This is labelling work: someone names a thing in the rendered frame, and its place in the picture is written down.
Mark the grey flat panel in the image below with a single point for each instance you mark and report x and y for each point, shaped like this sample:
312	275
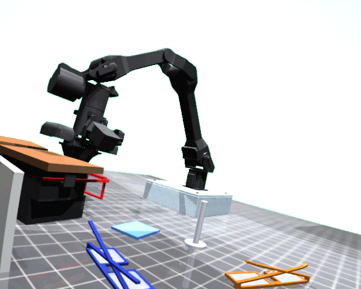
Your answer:
11	179

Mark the light blue flat square plate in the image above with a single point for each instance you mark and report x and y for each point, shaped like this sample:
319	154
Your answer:
136	230

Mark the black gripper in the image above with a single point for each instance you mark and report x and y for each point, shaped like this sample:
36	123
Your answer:
73	146

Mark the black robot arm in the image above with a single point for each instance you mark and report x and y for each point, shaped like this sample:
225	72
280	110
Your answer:
71	84

